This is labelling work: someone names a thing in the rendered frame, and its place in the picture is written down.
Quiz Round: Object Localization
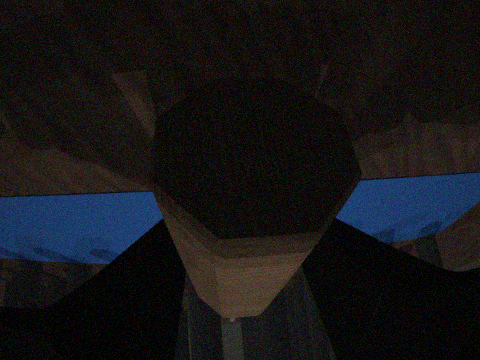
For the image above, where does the blue flat strip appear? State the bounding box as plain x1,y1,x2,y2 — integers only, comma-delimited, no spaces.
0,172,480,264

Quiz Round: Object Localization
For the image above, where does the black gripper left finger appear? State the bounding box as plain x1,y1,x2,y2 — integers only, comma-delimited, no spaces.
0,219,187,360

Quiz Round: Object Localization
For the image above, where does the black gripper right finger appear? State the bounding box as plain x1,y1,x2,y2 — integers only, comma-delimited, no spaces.
301,217,480,360

